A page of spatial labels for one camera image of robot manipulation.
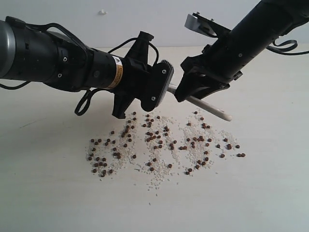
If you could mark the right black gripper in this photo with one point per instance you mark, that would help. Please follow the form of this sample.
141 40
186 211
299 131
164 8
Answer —
209 72

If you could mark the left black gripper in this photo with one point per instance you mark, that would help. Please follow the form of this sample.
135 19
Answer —
139 79

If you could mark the white wooden paint brush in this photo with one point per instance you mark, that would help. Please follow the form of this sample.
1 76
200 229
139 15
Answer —
209 108

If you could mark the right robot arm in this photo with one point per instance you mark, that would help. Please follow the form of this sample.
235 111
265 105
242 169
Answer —
265 23

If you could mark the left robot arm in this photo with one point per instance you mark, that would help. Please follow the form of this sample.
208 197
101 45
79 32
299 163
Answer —
52 55

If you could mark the scattered rice and brown pellets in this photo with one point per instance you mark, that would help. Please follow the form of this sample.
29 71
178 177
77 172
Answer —
152 148

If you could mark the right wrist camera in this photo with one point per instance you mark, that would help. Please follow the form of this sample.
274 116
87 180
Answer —
196 23

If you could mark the small white wall hook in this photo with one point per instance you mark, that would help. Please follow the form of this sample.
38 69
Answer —
102 12

